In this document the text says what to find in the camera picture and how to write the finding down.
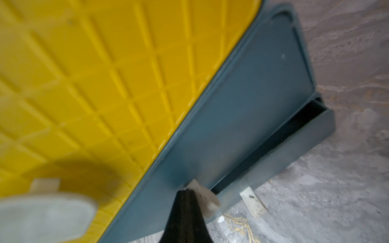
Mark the teal drawer cabinet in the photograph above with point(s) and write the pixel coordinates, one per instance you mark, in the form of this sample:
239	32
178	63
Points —
309	127

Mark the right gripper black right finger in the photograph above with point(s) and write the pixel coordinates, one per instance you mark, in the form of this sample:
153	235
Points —
196	231

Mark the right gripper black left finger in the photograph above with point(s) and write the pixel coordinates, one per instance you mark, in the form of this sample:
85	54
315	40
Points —
174	231

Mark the teal drawer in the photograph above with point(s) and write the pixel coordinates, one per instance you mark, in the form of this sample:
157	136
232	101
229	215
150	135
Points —
263	83

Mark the yellow top drawer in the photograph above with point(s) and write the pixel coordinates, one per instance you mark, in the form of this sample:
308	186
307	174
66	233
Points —
91	91

